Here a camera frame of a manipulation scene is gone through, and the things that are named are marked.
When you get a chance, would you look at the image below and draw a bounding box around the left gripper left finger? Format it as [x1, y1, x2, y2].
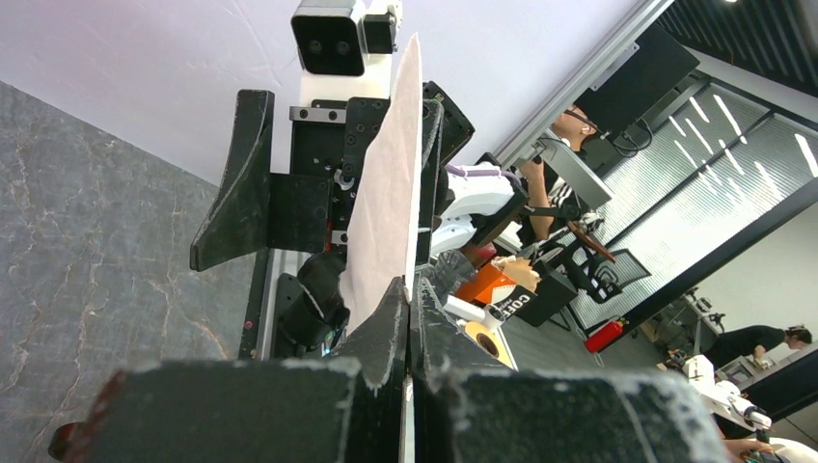
[336, 277, 409, 462]

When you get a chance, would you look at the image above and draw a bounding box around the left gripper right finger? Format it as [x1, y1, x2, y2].
[409, 278, 508, 462]

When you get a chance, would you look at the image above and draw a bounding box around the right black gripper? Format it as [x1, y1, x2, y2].
[189, 81, 476, 272]

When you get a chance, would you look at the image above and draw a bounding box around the white paper coffee filter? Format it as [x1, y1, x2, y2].
[339, 35, 423, 334]

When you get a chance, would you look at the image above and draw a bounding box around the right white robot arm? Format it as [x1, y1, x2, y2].
[189, 81, 526, 358]

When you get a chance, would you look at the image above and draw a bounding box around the orange black coffee box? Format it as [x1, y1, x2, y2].
[454, 256, 541, 317]

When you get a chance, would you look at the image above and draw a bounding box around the yellow masking tape roll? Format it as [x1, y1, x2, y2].
[462, 321, 517, 370]

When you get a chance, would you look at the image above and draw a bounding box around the red fire extinguisher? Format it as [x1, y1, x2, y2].
[584, 317, 629, 354]

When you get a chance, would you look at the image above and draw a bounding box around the seated person in background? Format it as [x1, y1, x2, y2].
[519, 104, 613, 233]

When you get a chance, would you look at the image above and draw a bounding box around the standing person in black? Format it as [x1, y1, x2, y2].
[701, 325, 812, 369]

